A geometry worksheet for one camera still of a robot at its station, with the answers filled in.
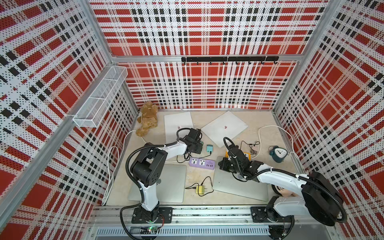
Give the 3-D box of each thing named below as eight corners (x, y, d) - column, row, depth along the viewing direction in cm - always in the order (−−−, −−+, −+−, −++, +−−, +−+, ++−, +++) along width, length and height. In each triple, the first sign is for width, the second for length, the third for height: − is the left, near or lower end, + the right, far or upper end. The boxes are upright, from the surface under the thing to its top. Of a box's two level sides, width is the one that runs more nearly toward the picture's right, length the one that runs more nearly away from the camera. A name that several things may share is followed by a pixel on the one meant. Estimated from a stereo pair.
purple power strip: (188, 165, 93) (188, 163, 90) (190, 159, 96) (189, 156, 93) (214, 169, 91) (215, 167, 89) (215, 162, 94) (215, 160, 92)
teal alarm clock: (271, 162, 94) (274, 159, 90) (267, 149, 100) (269, 145, 97) (287, 162, 94) (290, 159, 90) (282, 149, 100) (285, 145, 97)
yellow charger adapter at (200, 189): (195, 194, 82) (195, 192, 79) (196, 187, 84) (195, 185, 81) (204, 194, 82) (204, 192, 79) (204, 187, 84) (204, 185, 81)
